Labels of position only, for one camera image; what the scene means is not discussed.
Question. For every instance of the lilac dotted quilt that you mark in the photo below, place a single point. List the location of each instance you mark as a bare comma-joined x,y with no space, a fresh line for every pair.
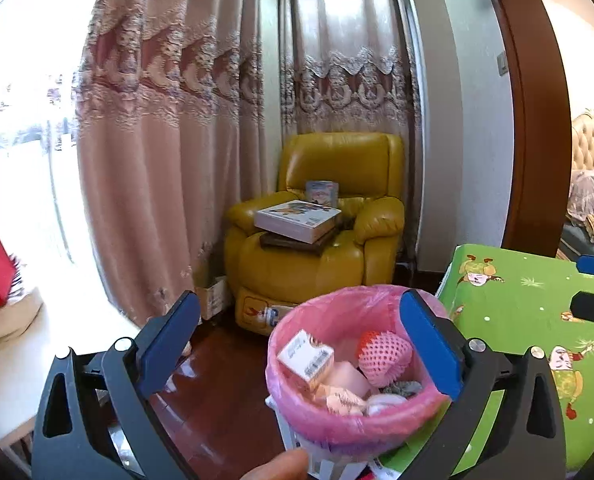
592,190

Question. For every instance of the white flat box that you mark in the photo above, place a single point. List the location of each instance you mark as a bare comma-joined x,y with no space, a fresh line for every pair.
297,222

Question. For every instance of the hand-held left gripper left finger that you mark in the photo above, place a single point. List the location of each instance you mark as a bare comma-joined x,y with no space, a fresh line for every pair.
169,340

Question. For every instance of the yellow leather armchair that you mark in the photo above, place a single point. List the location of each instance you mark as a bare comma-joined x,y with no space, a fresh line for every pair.
342,160

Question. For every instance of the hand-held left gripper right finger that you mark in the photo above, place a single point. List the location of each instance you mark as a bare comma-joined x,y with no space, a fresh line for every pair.
429,345

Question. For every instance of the small cardboard box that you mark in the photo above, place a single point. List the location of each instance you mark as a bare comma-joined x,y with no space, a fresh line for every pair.
212,300

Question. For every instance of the white tissue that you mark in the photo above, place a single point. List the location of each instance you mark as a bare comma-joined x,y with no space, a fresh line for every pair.
387,404

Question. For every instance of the wide pink lace curtain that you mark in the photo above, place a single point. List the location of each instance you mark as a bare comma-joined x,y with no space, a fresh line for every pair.
167,135

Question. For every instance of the pink plastic bag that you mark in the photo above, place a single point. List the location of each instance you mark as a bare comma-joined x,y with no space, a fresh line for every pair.
327,430

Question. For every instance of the beige folded cloth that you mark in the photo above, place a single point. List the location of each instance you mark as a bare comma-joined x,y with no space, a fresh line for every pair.
7,325

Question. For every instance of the bright window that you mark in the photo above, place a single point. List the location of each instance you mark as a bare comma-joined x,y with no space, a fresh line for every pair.
17,110

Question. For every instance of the narrow pink lace curtain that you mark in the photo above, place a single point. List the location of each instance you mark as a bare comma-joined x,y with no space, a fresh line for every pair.
347,60

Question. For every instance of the small wall switch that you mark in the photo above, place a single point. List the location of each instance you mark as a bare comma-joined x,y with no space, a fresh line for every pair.
502,63

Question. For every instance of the brown wooden door frame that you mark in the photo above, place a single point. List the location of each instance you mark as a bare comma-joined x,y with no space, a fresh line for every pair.
537,135

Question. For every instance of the printed paper wrapper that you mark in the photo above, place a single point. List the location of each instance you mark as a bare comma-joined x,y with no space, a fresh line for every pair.
339,400

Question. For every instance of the white window bench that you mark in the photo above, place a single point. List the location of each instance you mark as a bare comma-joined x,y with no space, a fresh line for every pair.
7,395

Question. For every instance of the green printed tablecloth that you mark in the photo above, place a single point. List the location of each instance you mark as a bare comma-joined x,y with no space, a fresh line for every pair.
517,310

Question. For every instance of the grey wrapper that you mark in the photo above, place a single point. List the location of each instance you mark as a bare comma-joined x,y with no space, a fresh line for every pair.
402,388

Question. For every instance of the person's left hand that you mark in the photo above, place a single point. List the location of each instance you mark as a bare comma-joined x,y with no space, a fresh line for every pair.
277,467

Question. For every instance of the pink and orange foam net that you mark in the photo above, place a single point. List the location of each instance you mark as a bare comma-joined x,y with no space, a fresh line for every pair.
384,360

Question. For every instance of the beige cardboard carton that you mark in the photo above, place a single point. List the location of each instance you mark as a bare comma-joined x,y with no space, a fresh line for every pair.
304,360

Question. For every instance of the small blue printed box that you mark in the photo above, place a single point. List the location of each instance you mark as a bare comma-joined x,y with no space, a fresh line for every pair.
322,192

